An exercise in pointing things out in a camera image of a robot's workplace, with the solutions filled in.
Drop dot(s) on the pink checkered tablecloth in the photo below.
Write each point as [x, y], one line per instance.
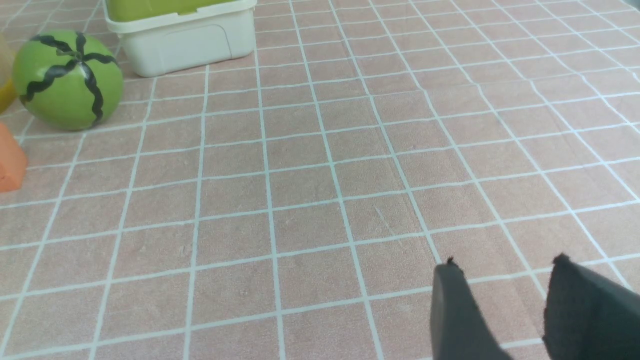
[293, 204]

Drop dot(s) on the orange foam cube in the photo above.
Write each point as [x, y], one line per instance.
[13, 161]

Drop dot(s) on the green toy watermelon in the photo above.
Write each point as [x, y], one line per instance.
[67, 79]

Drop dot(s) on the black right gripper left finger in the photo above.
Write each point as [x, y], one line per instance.
[458, 330]

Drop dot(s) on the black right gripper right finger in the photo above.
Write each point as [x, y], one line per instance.
[588, 316]

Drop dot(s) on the green and white storage box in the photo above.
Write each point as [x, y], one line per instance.
[165, 36]

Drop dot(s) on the yellow steamer basket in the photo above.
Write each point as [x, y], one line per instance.
[7, 90]

